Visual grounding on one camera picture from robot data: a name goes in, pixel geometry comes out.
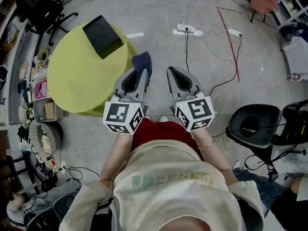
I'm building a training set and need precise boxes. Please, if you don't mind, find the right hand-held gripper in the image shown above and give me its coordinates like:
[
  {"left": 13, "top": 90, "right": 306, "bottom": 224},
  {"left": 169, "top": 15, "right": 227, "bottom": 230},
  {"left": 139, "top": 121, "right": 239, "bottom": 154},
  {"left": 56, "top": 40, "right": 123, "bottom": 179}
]
[{"left": 167, "top": 66, "right": 216, "bottom": 132}]

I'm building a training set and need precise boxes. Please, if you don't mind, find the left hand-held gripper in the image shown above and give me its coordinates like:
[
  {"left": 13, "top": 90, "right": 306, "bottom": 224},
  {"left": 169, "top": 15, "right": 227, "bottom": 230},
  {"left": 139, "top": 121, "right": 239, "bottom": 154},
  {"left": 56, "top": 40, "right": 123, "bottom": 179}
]
[{"left": 103, "top": 68, "right": 149, "bottom": 135}]

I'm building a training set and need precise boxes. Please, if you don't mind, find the dark blue cloth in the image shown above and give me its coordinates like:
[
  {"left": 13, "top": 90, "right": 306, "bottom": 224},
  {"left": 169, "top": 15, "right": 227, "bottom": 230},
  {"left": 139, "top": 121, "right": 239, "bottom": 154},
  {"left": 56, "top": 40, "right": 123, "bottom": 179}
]
[{"left": 131, "top": 51, "right": 153, "bottom": 81}]

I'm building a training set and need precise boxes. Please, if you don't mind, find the black induction cooktop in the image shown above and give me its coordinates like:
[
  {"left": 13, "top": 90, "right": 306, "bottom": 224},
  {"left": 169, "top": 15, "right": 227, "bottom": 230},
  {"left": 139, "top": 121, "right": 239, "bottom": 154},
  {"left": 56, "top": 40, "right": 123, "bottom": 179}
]
[{"left": 82, "top": 15, "right": 125, "bottom": 60}]

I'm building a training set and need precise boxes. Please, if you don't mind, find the person's left forearm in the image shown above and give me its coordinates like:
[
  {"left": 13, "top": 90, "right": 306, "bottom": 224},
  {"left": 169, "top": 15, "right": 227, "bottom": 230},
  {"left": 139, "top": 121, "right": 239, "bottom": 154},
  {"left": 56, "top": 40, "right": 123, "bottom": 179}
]
[{"left": 99, "top": 128, "right": 134, "bottom": 185}]

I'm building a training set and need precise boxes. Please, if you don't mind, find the person's right forearm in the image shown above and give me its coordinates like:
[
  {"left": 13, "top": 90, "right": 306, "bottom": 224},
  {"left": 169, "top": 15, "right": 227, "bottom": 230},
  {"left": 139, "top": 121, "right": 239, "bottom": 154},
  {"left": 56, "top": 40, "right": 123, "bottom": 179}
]
[{"left": 191, "top": 128, "right": 233, "bottom": 172}]

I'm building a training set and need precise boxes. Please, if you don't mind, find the beige rectangular block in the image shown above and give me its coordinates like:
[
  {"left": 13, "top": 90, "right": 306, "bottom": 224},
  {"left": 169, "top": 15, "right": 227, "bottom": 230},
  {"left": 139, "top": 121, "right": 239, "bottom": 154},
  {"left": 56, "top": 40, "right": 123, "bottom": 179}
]
[{"left": 44, "top": 102, "right": 55, "bottom": 120}]

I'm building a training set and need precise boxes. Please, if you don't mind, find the long white power strip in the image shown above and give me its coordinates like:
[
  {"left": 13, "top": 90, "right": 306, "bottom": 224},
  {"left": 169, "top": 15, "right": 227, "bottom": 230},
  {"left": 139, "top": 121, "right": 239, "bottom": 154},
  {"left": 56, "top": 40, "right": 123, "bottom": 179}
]
[{"left": 177, "top": 23, "right": 204, "bottom": 36}]

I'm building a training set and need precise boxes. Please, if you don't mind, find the yellow-green round tablecloth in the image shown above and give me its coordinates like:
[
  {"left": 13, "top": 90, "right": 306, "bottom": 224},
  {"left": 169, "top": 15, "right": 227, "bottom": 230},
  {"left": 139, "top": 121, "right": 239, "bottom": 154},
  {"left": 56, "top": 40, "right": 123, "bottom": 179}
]
[{"left": 47, "top": 22, "right": 140, "bottom": 117}]

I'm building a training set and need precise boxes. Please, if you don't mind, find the red skirt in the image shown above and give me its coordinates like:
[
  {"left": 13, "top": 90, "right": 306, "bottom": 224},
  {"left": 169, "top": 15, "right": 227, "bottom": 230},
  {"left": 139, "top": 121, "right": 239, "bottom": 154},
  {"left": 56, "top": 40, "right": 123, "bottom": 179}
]
[{"left": 130, "top": 118, "right": 204, "bottom": 161}]

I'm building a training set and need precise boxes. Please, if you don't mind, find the red floor tape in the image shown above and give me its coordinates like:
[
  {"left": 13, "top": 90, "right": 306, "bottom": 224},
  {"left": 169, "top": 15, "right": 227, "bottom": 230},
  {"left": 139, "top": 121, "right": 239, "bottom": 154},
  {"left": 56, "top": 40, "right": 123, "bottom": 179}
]
[{"left": 216, "top": 6, "right": 277, "bottom": 83}]

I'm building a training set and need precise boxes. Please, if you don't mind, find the short white power strip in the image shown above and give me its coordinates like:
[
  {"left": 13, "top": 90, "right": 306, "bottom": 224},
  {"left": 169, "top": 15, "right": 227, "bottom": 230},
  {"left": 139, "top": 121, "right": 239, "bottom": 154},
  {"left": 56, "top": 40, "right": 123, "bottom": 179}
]
[{"left": 227, "top": 27, "right": 242, "bottom": 38}]

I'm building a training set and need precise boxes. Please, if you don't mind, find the pink book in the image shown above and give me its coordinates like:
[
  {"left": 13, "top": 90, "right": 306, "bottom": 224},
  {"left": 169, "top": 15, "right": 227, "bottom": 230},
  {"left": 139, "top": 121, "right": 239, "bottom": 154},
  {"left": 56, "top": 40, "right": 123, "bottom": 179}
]
[{"left": 33, "top": 80, "right": 49, "bottom": 100}]

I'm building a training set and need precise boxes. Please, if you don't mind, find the grey woven basket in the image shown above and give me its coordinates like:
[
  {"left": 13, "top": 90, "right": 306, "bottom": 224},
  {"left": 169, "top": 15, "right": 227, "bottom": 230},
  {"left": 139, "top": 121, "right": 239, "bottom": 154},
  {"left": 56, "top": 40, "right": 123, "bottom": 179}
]
[{"left": 29, "top": 121, "right": 64, "bottom": 157}]

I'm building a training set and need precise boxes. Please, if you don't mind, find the cream printed t-shirt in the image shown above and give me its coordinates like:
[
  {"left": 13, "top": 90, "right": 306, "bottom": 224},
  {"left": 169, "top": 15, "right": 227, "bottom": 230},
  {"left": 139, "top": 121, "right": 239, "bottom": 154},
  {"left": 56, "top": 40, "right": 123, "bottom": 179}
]
[{"left": 59, "top": 140, "right": 265, "bottom": 231}]

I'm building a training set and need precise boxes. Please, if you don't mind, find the black office chair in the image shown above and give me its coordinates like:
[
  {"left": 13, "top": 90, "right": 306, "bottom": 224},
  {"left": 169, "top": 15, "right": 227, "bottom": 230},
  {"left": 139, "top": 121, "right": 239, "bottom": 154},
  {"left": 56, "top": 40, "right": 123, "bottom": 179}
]
[{"left": 15, "top": 0, "right": 79, "bottom": 47}]

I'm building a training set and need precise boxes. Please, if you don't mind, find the white shelving rack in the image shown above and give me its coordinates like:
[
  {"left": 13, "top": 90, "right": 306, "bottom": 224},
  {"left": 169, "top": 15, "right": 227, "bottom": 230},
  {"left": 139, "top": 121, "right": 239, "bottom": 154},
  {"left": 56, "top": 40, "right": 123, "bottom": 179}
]
[{"left": 0, "top": 0, "right": 58, "bottom": 129}]

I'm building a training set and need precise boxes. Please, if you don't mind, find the black power cable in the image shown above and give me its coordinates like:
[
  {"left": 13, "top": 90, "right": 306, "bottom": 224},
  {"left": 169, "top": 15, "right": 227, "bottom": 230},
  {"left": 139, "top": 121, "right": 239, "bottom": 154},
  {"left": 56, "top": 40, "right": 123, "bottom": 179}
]
[
  {"left": 185, "top": 31, "right": 192, "bottom": 74},
  {"left": 208, "top": 35, "right": 242, "bottom": 96}
]

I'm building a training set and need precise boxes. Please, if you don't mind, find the white tangled cable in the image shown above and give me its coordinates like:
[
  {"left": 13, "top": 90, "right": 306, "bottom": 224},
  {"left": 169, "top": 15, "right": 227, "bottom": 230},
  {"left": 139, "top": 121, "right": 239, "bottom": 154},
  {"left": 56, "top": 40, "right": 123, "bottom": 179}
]
[{"left": 204, "top": 22, "right": 239, "bottom": 83}]

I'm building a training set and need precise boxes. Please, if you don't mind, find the thin gold bracelet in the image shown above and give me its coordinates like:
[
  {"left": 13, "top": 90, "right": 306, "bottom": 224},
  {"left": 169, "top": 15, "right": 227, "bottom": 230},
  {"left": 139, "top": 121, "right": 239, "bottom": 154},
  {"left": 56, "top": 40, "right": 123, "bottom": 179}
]
[{"left": 197, "top": 137, "right": 215, "bottom": 149}]

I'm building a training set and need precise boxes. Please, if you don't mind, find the grey backpack harness strap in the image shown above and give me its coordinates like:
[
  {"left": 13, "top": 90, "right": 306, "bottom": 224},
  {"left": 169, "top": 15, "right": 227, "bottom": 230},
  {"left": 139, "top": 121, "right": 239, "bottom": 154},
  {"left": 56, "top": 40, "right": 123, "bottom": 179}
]
[{"left": 90, "top": 197, "right": 121, "bottom": 231}]

